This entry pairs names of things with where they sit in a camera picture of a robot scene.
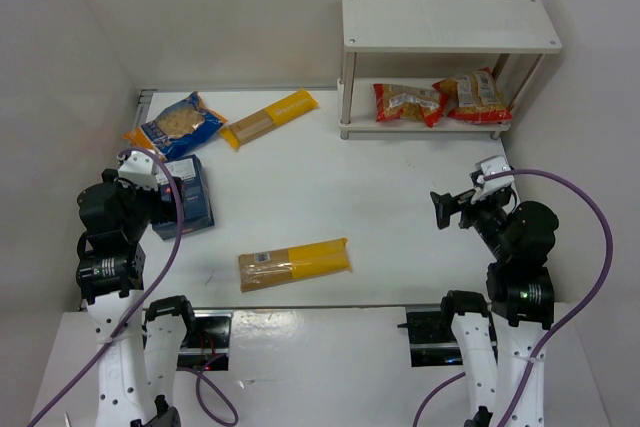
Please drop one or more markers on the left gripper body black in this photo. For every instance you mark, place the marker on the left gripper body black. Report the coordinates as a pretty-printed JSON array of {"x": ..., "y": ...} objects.
[{"x": 163, "y": 202}]

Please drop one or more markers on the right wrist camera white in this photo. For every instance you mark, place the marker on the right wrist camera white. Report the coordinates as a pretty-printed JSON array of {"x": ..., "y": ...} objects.
[{"x": 490, "y": 176}]

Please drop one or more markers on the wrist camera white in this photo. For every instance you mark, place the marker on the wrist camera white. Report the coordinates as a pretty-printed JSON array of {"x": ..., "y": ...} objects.
[
  {"x": 490, "y": 176},
  {"x": 140, "y": 169}
]

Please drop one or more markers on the red fusilli bag on shelf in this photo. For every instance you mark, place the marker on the red fusilli bag on shelf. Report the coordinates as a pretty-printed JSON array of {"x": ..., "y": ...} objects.
[{"x": 474, "y": 98}]

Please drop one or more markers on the blue orecchiette pasta bag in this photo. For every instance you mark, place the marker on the blue orecchiette pasta bag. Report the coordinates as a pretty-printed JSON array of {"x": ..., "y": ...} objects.
[{"x": 178, "y": 129}]

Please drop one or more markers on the red fusilli pasta bag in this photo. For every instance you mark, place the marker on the red fusilli pasta bag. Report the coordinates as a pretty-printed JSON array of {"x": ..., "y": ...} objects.
[{"x": 417, "y": 104}]

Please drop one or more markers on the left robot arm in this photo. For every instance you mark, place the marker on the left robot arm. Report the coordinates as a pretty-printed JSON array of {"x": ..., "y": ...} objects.
[{"x": 137, "y": 342}]

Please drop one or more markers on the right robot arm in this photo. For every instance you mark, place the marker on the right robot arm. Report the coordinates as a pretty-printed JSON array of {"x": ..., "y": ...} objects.
[{"x": 497, "y": 331}]

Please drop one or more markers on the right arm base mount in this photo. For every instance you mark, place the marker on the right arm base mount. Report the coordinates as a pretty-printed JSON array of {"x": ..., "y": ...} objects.
[{"x": 431, "y": 343}]

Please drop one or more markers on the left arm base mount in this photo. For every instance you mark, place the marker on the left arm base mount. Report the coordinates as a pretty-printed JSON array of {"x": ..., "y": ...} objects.
[{"x": 184, "y": 340}]

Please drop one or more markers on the dark blue Barilla box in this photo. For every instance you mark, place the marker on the dark blue Barilla box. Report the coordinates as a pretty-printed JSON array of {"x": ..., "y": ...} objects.
[{"x": 198, "y": 214}]

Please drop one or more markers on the white two-tier shelf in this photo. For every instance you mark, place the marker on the white two-tier shelf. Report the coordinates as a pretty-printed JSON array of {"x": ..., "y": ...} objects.
[{"x": 418, "y": 42}]

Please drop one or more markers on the yellow spaghetti pack far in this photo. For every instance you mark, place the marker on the yellow spaghetti pack far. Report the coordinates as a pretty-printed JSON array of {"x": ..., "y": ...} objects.
[{"x": 268, "y": 119}]

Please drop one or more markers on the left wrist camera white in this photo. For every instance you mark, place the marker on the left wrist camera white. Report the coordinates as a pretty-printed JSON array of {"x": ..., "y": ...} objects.
[{"x": 140, "y": 169}]

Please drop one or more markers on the yellow spaghetti pack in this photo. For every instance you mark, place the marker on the yellow spaghetti pack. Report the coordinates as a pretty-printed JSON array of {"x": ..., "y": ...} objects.
[
  {"x": 268, "y": 119},
  {"x": 267, "y": 269}
]

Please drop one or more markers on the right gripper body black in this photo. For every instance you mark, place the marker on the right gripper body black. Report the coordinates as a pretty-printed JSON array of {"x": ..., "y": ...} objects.
[{"x": 461, "y": 207}]

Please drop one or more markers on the yellow spaghetti pack near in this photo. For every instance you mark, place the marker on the yellow spaghetti pack near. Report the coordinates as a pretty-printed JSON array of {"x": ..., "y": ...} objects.
[{"x": 267, "y": 269}]

